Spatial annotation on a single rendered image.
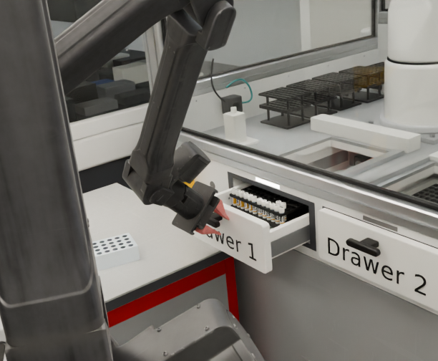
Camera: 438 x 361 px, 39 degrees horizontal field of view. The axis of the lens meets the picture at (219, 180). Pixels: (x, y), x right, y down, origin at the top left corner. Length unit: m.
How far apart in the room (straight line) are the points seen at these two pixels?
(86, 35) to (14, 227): 0.47
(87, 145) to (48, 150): 1.71
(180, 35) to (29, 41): 0.59
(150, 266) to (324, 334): 0.43
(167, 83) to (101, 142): 1.13
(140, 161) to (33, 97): 0.75
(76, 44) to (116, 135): 1.30
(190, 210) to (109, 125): 0.90
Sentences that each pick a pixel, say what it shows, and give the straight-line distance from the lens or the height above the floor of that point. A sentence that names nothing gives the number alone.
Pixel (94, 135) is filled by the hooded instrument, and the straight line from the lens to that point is 2.05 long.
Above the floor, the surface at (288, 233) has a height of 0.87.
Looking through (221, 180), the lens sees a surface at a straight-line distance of 1.55.
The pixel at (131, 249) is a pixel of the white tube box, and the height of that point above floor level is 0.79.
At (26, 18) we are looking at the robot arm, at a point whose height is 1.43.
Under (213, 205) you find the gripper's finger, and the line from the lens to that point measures 1.24.
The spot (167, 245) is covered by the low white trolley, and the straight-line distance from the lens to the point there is 1.56.
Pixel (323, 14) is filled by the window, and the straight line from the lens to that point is 1.20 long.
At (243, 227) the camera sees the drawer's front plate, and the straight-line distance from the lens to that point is 1.28.
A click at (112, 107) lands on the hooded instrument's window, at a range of 2.08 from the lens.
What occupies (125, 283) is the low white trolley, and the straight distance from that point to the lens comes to 1.43.
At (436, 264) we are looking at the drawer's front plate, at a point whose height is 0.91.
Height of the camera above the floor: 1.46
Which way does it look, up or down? 21 degrees down
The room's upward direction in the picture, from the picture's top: 5 degrees counter-clockwise
